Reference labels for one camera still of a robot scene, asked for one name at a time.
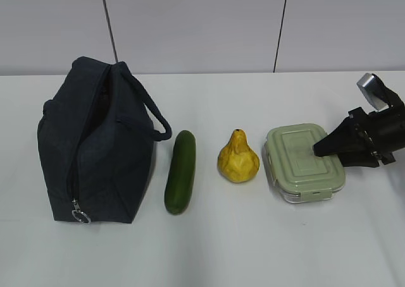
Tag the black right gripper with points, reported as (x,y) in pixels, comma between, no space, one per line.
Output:
(364,140)

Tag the green lidded glass container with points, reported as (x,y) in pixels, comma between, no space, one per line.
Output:
(297,173)

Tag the yellow pear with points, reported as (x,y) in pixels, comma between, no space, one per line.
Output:
(237,162)

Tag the green cucumber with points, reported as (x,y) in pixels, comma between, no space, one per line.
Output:
(180,182)

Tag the dark blue lunch bag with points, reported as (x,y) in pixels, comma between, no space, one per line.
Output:
(96,143)

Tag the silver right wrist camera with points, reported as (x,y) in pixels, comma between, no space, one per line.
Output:
(374,91)

